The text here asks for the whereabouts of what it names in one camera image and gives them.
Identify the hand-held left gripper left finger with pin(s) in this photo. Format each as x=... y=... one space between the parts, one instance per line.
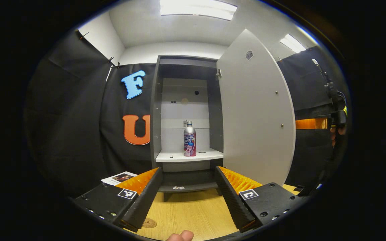
x=146 y=201

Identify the metal door hinge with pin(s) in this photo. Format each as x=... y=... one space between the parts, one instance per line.
x=219 y=72

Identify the silver aluminium bottle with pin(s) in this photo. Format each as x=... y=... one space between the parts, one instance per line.
x=190 y=144

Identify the small ceiling light panel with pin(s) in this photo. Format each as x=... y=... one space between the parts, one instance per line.
x=292 y=43

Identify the white book with photo cover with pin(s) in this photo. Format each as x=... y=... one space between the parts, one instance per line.
x=119 y=177

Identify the beige cabinet door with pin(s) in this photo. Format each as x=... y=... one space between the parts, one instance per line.
x=256 y=117

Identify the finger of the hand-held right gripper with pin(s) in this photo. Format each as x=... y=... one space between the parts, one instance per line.
x=310 y=124

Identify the round brown coaster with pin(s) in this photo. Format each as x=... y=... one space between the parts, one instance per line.
x=150 y=223

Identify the white cabinet shelf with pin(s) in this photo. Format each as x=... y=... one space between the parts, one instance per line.
x=179 y=156

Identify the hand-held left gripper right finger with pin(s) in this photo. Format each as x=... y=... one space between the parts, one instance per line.
x=233 y=201

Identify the black backdrop cloth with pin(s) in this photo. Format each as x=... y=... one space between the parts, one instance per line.
x=72 y=134

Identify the long ceiling light panel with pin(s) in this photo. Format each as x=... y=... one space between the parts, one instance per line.
x=198 y=8

